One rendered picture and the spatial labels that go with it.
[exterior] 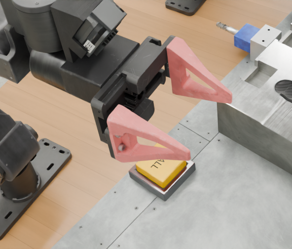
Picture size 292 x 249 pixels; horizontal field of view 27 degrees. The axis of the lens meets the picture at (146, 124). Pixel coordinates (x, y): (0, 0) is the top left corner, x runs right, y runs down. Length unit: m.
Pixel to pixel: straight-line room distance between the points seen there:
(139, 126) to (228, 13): 0.77
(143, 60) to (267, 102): 0.44
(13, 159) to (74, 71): 0.37
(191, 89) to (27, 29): 0.17
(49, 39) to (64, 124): 0.55
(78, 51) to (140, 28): 0.71
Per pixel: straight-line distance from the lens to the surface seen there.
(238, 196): 1.01
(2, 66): 0.68
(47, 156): 1.10
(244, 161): 1.05
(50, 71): 0.64
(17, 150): 0.95
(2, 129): 0.94
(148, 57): 0.60
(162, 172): 1.00
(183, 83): 0.64
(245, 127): 1.02
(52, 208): 1.05
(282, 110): 1.01
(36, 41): 0.61
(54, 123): 1.15
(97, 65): 0.60
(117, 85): 0.59
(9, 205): 1.06
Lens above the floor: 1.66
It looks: 50 degrees down
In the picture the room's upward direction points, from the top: 11 degrees counter-clockwise
